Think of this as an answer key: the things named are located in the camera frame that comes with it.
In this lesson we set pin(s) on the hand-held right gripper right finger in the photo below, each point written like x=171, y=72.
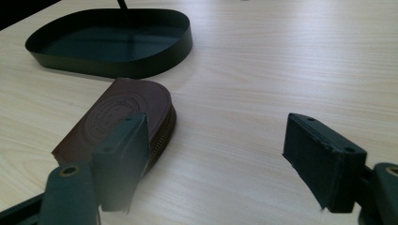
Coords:
x=325, y=162

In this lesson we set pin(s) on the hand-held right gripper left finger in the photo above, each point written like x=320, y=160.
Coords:
x=119, y=162

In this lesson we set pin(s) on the brown leather zip pouch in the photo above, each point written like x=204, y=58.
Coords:
x=125, y=106

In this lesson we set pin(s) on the dark green oval tray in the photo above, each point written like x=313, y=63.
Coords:
x=115, y=43

